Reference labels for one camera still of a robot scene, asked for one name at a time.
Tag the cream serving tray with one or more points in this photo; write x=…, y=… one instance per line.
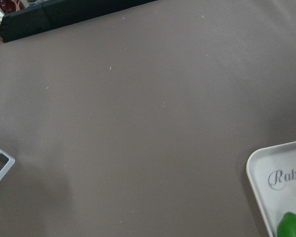
x=272, y=175

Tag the green lime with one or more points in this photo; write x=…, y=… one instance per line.
x=287, y=226

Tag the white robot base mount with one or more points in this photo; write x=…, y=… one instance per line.
x=0, y=168

